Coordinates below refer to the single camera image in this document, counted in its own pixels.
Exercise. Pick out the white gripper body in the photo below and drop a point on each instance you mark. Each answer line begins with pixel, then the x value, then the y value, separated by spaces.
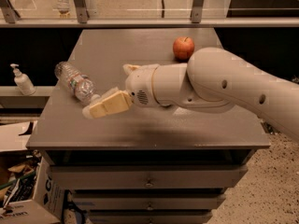
pixel 140 85

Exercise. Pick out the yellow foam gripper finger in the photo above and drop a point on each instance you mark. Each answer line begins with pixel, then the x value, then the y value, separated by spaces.
pixel 130 68
pixel 111 102

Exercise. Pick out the clear plastic water bottle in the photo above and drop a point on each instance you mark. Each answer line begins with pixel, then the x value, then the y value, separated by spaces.
pixel 79 85

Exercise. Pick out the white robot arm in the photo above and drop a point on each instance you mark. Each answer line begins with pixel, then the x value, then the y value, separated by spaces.
pixel 212 80

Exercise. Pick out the red apple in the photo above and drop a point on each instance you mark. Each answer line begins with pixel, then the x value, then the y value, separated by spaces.
pixel 183 47

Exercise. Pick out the white pump dispenser bottle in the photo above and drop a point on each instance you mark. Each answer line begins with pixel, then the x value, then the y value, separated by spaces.
pixel 22 81

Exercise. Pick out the grey drawer cabinet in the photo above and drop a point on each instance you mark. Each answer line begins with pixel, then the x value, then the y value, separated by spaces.
pixel 142 137

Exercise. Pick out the grey metal railing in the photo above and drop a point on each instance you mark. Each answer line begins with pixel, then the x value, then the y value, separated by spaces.
pixel 150 13

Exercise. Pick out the top grey drawer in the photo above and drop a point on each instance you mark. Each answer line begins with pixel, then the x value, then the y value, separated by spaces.
pixel 147 177

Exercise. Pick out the grey drawer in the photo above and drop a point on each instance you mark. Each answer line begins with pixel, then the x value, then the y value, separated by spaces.
pixel 148 201
pixel 154 217
pixel 147 177

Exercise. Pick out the middle grey drawer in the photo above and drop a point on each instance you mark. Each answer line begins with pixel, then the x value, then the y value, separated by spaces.
pixel 148 201

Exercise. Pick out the bottom grey drawer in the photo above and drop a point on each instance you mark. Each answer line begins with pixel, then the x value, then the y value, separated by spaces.
pixel 154 217

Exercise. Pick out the white cardboard box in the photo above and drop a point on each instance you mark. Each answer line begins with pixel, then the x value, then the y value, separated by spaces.
pixel 28 193

